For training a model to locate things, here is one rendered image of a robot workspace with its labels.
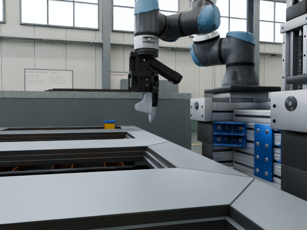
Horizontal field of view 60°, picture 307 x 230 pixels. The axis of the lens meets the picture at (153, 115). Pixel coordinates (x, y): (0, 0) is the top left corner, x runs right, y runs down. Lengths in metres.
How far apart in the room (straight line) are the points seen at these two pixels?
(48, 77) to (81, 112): 8.19
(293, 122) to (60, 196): 0.50
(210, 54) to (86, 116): 0.81
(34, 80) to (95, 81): 2.02
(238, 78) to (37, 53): 9.13
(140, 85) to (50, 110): 0.92
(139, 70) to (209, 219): 0.57
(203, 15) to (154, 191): 0.59
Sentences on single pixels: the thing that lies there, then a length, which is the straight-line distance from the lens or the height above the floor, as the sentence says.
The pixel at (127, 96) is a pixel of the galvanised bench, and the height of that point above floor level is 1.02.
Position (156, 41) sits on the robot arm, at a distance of 0.81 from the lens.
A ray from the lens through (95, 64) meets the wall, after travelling 9.82.
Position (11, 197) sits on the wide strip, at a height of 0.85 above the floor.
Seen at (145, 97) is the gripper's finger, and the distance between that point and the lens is 0.79.
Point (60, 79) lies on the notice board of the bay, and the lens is 9.74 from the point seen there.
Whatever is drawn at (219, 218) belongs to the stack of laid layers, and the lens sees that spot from 0.31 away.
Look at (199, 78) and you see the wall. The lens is 10.77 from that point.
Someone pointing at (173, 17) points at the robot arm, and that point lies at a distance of 0.88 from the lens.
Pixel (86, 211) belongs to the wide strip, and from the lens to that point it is 0.29.
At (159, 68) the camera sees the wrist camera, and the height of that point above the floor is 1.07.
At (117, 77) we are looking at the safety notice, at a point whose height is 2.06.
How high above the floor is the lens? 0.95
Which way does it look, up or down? 2 degrees down
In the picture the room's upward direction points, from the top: straight up
